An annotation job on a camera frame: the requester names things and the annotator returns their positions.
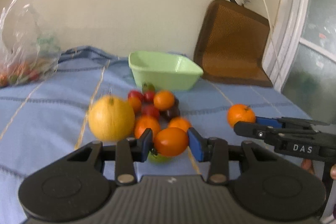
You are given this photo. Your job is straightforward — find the green lime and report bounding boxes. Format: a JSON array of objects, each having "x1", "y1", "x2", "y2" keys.
[{"x1": 147, "y1": 150, "x2": 171, "y2": 164}]

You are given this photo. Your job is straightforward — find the large orange with stem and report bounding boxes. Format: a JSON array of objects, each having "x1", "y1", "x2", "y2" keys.
[{"x1": 227, "y1": 104, "x2": 256, "y2": 128}]

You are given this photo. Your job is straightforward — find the large yellow grapefruit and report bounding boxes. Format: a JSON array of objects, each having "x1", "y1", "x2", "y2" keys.
[{"x1": 88, "y1": 95, "x2": 135, "y2": 142}]

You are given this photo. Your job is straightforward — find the small orange tomato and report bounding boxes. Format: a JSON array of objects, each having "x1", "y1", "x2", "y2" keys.
[{"x1": 154, "y1": 127, "x2": 189, "y2": 157}]

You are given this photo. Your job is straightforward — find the orange mandarin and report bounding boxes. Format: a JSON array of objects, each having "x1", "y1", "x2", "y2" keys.
[
  {"x1": 134, "y1": 115, "x2": 161, "y2": 139},
  {"x1": 168, "y1": 117, "x2": 192, "y2": 132}
]

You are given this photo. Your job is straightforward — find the dark purple plum front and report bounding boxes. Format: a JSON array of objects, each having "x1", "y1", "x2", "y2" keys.
[{"x1": 160, "y1": 107, "x2": 181, "y2": 121}]

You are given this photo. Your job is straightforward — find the red tomato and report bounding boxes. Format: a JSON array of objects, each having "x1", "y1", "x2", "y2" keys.
[
  {"x1": 143, "y1": 90, "x2": 155, "y2": 103},
  {"x1": 141, "y1": 105, "x2": 160, "y2": 120}
]

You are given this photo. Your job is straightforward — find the person's right hand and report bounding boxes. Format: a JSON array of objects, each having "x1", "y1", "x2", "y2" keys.
[{"x1": 301, "y1": 159, "x2": 336, "y2": 180}]

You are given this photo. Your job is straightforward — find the green tomato with stem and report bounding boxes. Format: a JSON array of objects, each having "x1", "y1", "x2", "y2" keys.
[{"x1": 142, "y1": 83, "x2": 155, "y2": 93}]

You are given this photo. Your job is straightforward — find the light green plastic basin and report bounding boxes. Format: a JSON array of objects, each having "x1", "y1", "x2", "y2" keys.
[{"x1": 128, "y1": 51, "x2": 203, "y2": 91}]

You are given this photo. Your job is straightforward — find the brown woven seat cushion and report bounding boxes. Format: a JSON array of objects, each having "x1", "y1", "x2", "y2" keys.
[{"x1": 193, "y1": 0, "x2": 273, "y2": 88}]

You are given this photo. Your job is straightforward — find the clear plastic bag of fruit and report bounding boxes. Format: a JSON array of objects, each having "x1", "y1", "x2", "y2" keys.
[{"x1": 1, "y1": 0, "x2": 61, "y2": 88}]

